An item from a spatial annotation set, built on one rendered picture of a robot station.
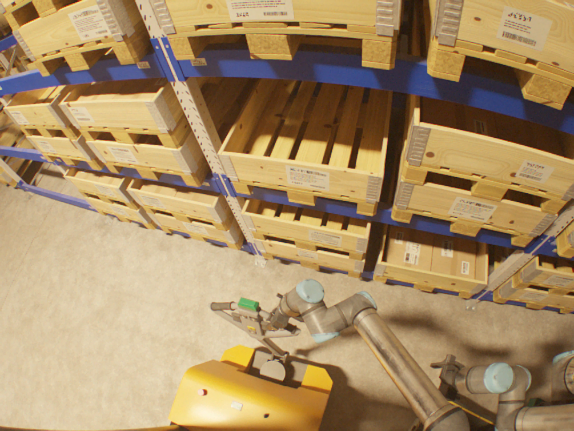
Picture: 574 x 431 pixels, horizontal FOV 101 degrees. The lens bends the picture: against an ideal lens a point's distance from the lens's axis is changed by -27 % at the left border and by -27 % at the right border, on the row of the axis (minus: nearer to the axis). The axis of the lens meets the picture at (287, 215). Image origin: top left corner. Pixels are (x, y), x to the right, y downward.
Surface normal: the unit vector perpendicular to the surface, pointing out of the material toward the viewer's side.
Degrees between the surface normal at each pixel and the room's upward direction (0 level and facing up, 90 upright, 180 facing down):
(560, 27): 90
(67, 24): 90
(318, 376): 22
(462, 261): 0
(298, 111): 0
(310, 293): 33
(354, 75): 90
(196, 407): 0
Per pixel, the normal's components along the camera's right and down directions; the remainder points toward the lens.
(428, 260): -0.13, -0.51
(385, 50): -0.29, 0.83
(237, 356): -0.01, -0.79
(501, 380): 0.20, -0.45
